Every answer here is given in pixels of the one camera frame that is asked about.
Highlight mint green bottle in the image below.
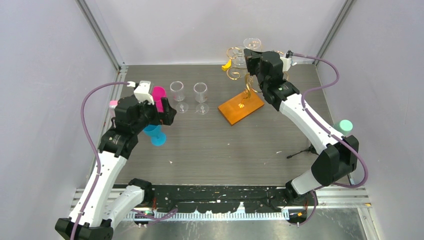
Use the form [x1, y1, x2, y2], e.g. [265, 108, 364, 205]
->
[333, 119, 354, 136]

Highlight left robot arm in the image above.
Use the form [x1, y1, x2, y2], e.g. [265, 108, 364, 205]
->
[55, 95, 177, 240]

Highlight gold wire wine glass rack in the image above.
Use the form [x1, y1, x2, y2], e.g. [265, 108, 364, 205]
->
[226, 46, 289, 109]

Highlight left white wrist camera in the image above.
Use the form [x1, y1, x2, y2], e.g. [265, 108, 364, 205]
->
[127, 80, 155, 105]

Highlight clear wine glass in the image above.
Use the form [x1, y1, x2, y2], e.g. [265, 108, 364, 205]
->
[193, 82, 209, 115]
[169, 81, 189, 114]

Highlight blue wine glass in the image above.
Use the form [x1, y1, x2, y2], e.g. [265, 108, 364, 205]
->
[143, 124, 167, 147]

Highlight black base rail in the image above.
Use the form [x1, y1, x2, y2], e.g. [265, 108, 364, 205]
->
[128, 178, 312, 214]

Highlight small yellow block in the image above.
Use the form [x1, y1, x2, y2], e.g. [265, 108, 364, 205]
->
[221, 59, 232, 72]

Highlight pink wedge stand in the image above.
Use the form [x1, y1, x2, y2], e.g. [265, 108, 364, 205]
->
[108, 100, 118, 118]

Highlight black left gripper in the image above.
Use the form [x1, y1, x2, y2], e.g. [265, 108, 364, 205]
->
[132, 96, 176, 134]

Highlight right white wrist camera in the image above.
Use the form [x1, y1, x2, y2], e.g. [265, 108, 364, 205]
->
[280, 50, 297, 72]

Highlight small black tripod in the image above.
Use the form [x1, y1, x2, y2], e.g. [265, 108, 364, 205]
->
[286, 144, 318, 159]

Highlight pink wine glass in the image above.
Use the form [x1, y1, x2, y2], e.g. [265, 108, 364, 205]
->
[151, 86, 167, 113]

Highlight orange wooden rack base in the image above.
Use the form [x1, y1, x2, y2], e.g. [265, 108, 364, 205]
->
[218, 92, 265, 126]

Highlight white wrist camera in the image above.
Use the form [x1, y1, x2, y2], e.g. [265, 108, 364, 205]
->
[280, 50, 297, 72]
[127, 80, 155, 105]

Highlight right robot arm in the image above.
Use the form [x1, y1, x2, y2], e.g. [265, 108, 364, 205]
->
[243, 48, 359, 205]

